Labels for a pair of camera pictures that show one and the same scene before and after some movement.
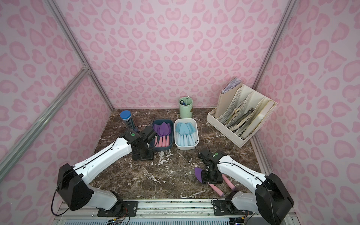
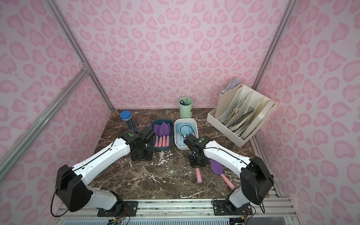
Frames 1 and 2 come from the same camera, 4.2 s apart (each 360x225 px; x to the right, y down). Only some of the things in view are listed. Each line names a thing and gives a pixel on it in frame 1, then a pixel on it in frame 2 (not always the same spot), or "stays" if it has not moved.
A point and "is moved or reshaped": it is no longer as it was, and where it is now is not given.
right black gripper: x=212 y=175 -> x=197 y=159
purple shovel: x=157 y=128 stays
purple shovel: x=168 y=136 stays
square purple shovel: x=160 y=142 stays
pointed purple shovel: x=198 y=172 is moved or reshaped
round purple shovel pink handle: x=164 y=130 stays
